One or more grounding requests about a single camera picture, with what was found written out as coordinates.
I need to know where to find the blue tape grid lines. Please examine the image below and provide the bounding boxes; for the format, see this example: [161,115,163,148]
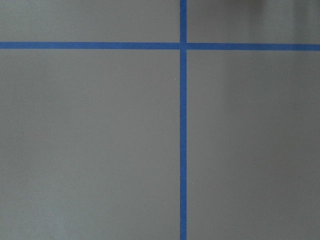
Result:
[0,0,320,240]

